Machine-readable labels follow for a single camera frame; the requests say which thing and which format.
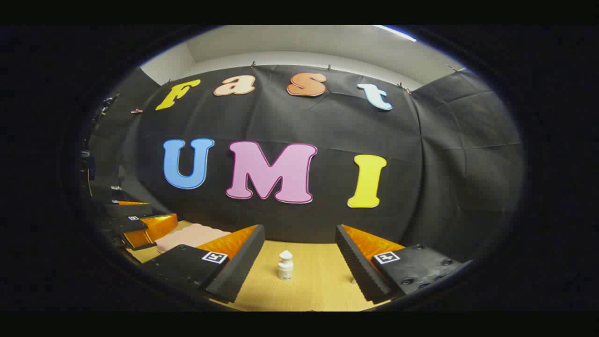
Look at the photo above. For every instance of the small white bottle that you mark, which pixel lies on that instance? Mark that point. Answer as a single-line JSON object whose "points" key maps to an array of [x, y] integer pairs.
{"points": [[285, 270]]}

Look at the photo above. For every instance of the pink suitcase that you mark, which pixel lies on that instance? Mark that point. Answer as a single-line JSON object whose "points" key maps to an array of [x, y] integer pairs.
{"points": [[187, 236]]}

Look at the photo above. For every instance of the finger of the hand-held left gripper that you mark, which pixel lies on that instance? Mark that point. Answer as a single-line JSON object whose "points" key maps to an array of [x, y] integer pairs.
{"points": [[131, 210], [157, 229]]}

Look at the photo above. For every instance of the black backdrop cloth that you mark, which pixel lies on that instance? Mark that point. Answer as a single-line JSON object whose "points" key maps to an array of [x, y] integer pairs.
{"points": [[327, 121]]}

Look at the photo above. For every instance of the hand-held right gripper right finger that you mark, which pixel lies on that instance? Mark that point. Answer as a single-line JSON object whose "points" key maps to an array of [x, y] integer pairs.
{"points": [[358, 267]]}

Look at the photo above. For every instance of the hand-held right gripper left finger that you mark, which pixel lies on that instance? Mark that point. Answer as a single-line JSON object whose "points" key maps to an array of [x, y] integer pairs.
{"points": [[238, 267]]}

